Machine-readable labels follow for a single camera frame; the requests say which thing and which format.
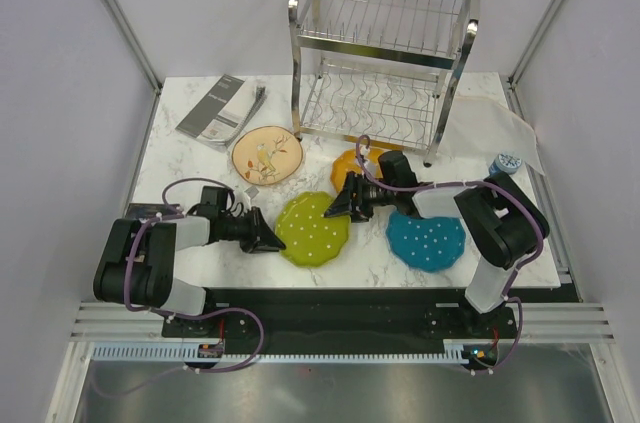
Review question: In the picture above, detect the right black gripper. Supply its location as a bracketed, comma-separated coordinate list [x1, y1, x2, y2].
[323, 171, 396, 225]

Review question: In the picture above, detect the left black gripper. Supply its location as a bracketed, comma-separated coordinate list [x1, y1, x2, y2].
[219, 207, 286, 254]

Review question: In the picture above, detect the green polka dot plate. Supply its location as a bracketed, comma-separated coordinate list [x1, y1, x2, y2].
[275, 191, 351, 268]

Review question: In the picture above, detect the blue polka dot plate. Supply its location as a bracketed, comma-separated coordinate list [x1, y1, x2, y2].
[385, 211, 466, 273]

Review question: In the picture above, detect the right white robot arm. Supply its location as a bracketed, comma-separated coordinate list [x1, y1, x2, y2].
[324, 151, 550, 337]

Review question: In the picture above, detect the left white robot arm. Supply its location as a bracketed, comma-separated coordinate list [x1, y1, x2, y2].
[93, 177, 286, 336]

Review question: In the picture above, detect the stainless steel dish rack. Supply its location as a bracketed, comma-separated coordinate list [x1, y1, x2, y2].
[287, 0, 481, 167]

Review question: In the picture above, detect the orange polka dot plate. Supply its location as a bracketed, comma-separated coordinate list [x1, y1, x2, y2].
[330, 148, 384, 193]

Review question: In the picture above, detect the beige bird plate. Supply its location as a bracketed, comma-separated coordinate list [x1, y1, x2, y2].
[231, 125, 304, 186]

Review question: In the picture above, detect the Tale of Two Cities book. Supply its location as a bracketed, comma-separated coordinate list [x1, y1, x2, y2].
[125, 203, 181, 220]

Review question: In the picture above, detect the grey spiral bound booklet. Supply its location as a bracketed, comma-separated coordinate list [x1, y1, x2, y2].
[176, 74, 267, 147]

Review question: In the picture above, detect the white cloth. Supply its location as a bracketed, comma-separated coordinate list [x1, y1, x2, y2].
[442, 97, 545, 175]

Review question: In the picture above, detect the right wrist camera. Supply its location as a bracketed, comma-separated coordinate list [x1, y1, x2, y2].
[363, 158, 376, 174]

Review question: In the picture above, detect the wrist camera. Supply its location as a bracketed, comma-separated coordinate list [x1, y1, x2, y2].
[363, 158, 376, 174]
[244, 186, 259, 199]

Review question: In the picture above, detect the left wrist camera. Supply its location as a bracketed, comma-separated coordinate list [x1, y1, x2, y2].
[244, 186, 259, 199]

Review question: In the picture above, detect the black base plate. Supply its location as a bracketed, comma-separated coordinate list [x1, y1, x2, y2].
[162, 289, 517, 353]

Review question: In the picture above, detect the white slotted cable duct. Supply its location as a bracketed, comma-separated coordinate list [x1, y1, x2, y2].
[91, 340, 469, 365]

